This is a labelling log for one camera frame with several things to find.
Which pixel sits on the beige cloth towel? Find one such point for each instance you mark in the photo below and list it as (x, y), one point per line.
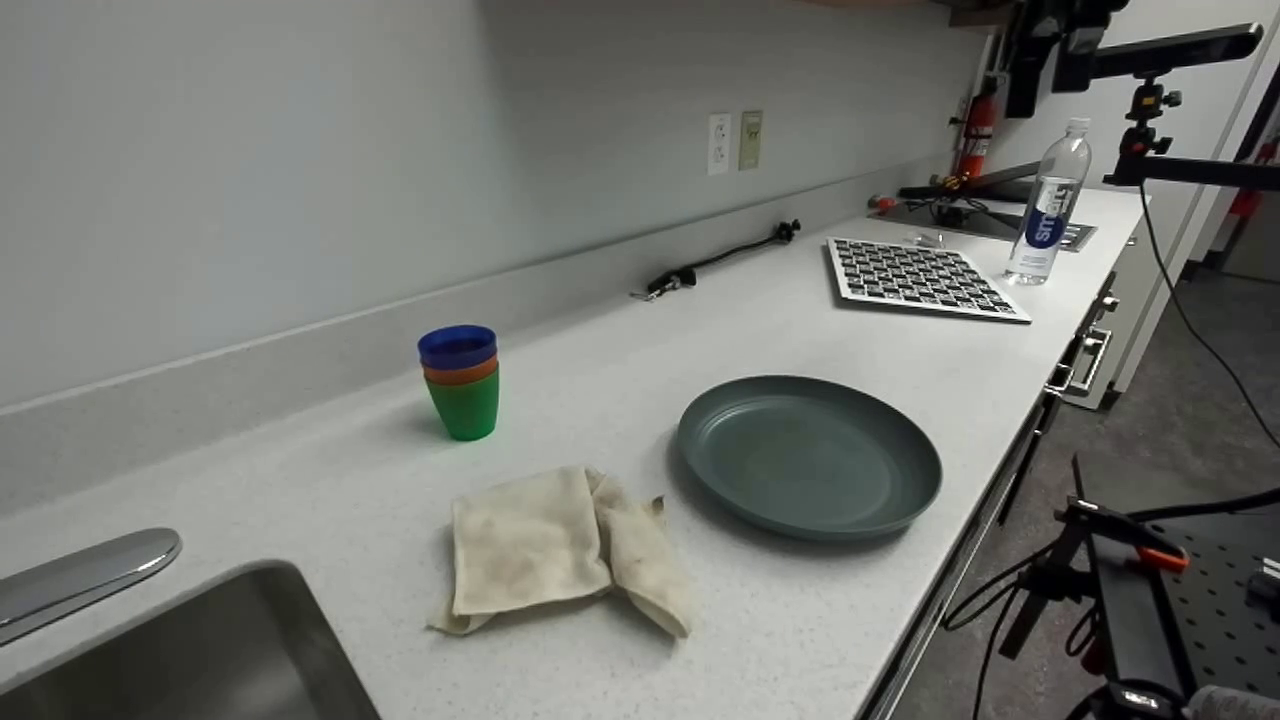
(561, 537)

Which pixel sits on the orange plastic cup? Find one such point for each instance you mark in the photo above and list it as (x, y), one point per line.
(463, 373)

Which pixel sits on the green plastic cup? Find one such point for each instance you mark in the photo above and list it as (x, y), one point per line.
(466, 407)

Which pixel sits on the dark green plate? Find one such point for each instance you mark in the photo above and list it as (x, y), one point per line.
(811, 456)

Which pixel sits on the black clamp rod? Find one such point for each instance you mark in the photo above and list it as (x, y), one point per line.
(685, 272)

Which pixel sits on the blue plastic cup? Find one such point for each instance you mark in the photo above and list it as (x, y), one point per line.
(458, 347)

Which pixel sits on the checkered calibration board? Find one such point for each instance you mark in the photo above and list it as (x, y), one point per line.
(934, 281)

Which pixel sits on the red fire extinguisher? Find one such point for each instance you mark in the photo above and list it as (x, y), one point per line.
(976, 129)

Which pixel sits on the clear water bottle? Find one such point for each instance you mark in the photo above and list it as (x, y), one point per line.
(1051, 205)

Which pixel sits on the stainless steel sink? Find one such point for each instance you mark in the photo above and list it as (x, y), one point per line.
(241, 650)

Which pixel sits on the black tripod stand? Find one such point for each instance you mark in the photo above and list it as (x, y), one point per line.
(1181, 605)

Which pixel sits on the chrome faucet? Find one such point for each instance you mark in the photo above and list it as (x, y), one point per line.
(86, 578)

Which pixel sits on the white light switch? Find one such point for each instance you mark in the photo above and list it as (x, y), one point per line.
(716, 147)

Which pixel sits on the wall power outlet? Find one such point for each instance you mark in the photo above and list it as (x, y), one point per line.
(748, 138)

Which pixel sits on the black camera on tripod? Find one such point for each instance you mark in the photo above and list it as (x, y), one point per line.
(1057, 45)

